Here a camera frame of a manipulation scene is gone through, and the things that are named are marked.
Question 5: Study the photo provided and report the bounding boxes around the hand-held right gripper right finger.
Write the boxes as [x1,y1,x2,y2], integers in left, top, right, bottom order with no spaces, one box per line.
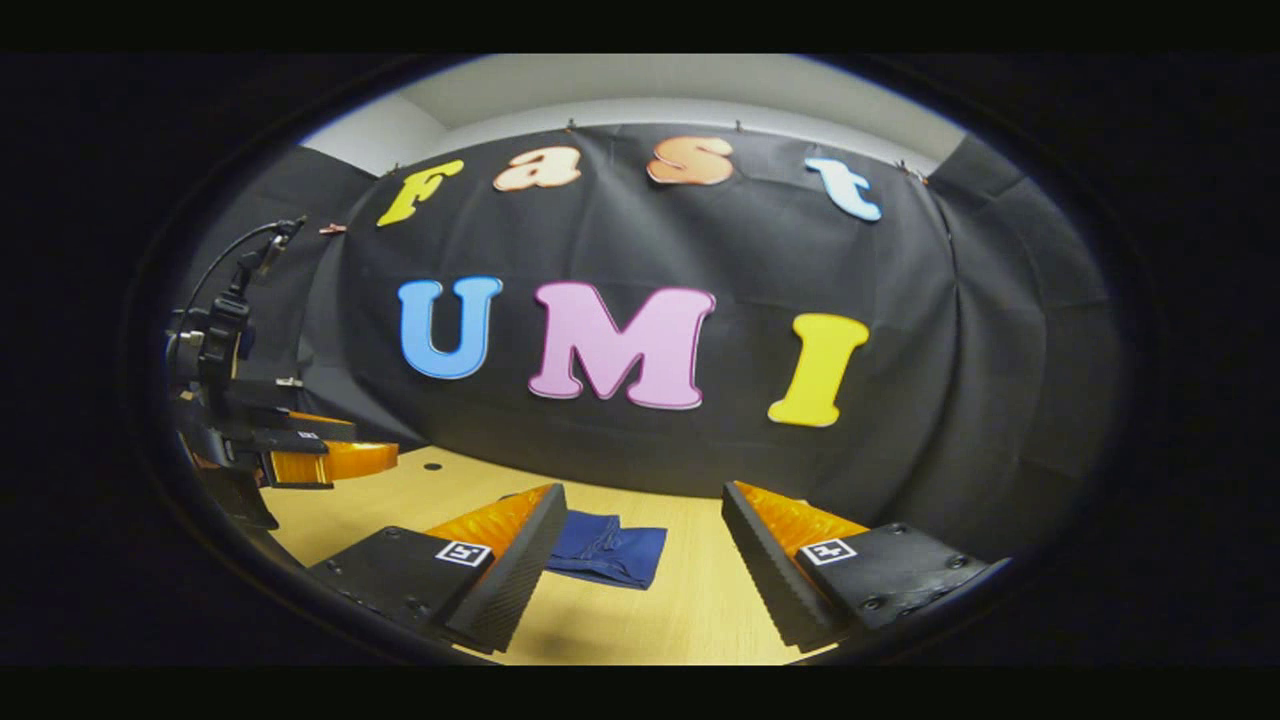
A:
[721,481,1011,653]

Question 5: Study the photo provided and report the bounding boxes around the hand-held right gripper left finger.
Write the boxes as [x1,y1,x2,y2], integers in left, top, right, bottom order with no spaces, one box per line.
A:
[308,483,569,656]

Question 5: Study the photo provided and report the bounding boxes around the blue jeans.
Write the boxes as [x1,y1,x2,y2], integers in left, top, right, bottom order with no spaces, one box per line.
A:
[545,510,669,591]

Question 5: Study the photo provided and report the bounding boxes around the black backdrop cloth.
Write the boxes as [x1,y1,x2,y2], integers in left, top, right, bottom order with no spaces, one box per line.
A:
[170,120,1121,561]

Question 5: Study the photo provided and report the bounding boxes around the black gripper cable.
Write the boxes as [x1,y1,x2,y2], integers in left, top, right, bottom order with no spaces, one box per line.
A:
[183,218,301,313]

